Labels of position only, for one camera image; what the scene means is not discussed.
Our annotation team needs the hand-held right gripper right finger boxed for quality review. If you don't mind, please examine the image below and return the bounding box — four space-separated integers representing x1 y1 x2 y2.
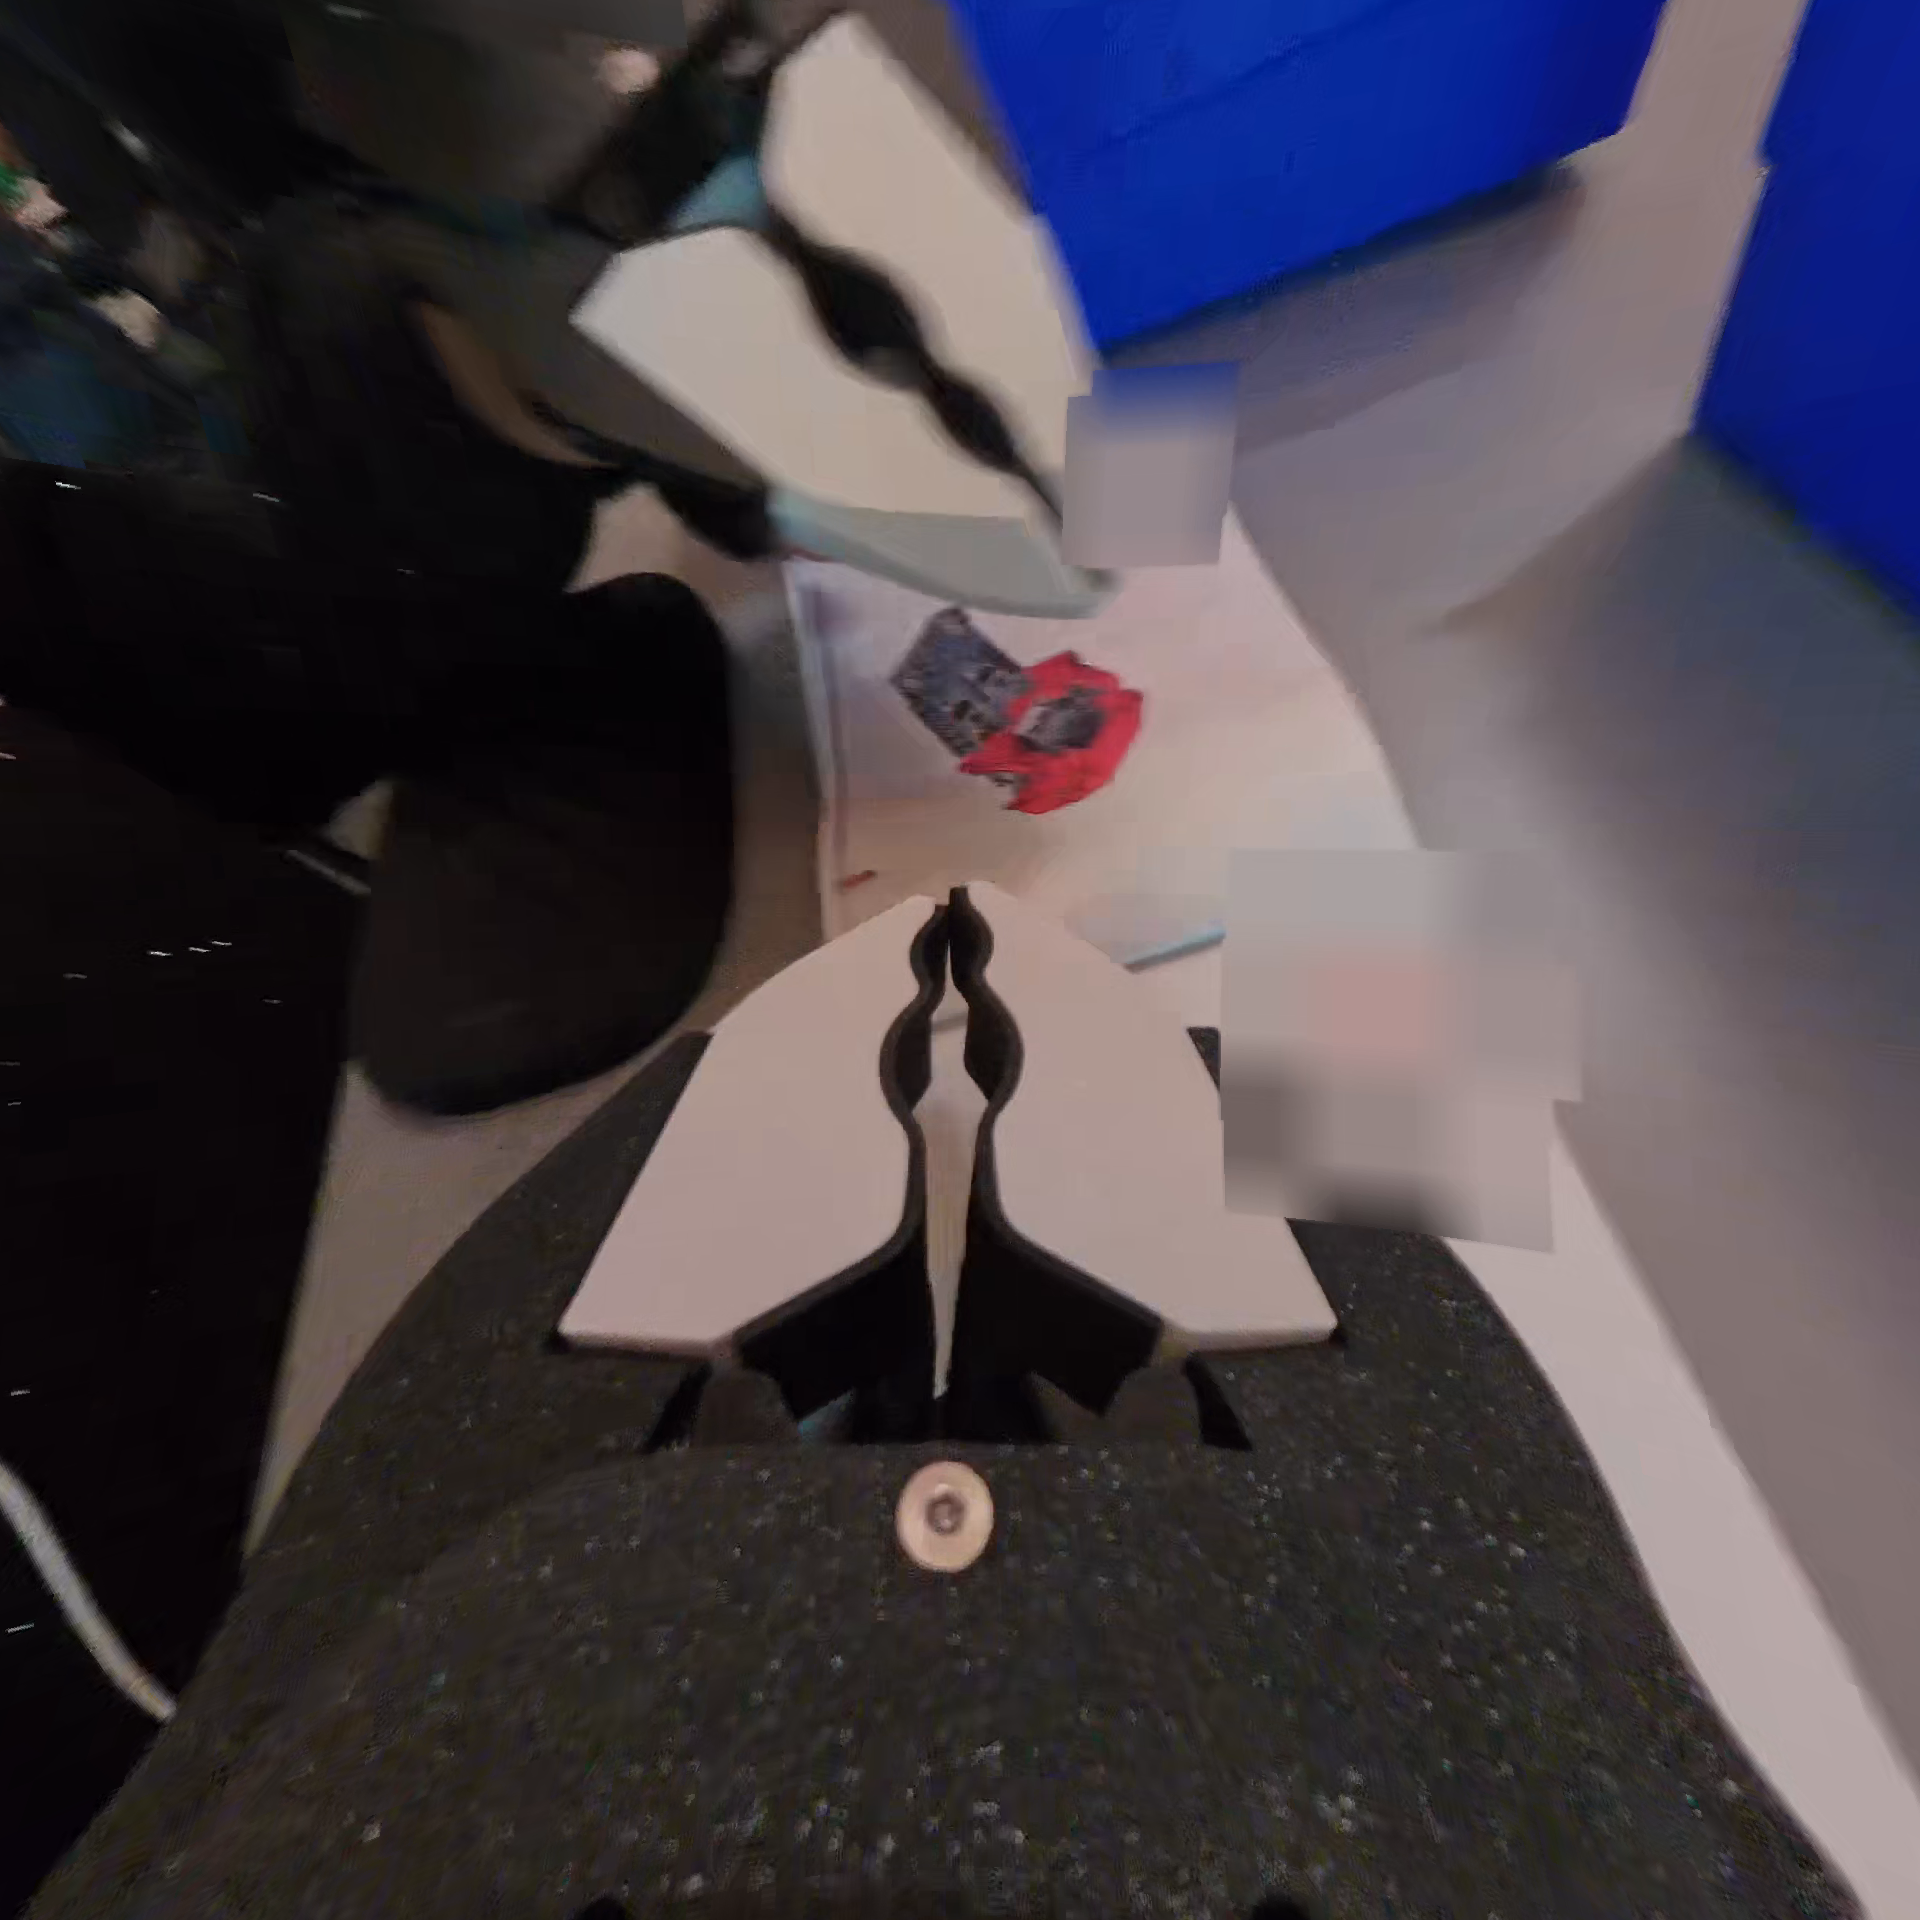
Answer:
954 890 1351 1354

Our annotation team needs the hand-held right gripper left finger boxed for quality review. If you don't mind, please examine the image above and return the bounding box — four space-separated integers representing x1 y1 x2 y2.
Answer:
559 890 964 1367

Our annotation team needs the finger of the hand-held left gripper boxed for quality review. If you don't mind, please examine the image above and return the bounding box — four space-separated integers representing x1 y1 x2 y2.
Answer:
766 13 1102 505
566 228 1120 626

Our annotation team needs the lego instruction booklet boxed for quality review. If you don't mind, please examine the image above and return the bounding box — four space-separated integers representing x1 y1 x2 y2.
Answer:
787 552 1426 976

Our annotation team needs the blue plastic bin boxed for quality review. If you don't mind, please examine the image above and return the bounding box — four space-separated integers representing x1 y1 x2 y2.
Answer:
950 0 1670 353
1693 0 1920 612

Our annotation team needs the black quilted chair seat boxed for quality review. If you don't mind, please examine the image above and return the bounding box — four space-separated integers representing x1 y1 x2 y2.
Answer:
344 567 741 1122

